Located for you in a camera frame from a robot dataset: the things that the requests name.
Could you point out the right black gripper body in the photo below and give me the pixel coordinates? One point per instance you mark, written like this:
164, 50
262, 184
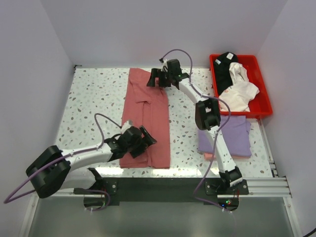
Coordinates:
160, 75

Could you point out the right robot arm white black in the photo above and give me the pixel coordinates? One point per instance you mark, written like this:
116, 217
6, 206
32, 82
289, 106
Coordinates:
207, 116

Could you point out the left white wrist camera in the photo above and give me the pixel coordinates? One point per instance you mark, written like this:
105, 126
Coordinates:
126, 126

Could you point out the white t shirt red logo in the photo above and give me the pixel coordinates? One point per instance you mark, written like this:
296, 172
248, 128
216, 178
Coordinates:
238, 95

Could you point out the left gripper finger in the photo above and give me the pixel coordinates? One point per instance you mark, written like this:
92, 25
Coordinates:
135, 152
147, 138

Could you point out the folded salmon t shirt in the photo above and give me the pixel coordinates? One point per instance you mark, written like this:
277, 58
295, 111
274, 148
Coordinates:
209, 156

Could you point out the folded purple t shirt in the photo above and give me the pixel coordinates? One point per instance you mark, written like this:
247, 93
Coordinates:
236, 135

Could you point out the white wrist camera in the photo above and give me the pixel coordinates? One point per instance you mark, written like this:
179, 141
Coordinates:
126, 126
164, 66

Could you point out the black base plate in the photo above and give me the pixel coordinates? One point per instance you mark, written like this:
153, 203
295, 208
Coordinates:
118, 190

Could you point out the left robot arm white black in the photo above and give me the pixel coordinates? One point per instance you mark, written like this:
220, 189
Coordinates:
50, 170

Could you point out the black t shirt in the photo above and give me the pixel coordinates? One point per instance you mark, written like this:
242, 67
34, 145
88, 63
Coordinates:
222, 71

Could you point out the red pink t shirt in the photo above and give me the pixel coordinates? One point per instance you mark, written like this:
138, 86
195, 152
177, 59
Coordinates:
148, 107

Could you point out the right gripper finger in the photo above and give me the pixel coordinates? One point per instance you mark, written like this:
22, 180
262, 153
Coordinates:
156, 77
163, 82

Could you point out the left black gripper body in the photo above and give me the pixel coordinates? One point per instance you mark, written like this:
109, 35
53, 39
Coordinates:
140, 142

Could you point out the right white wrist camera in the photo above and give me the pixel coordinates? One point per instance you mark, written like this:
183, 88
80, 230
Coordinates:
164, 66

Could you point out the red plastic bin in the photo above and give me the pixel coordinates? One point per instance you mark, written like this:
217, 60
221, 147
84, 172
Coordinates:
260, 107

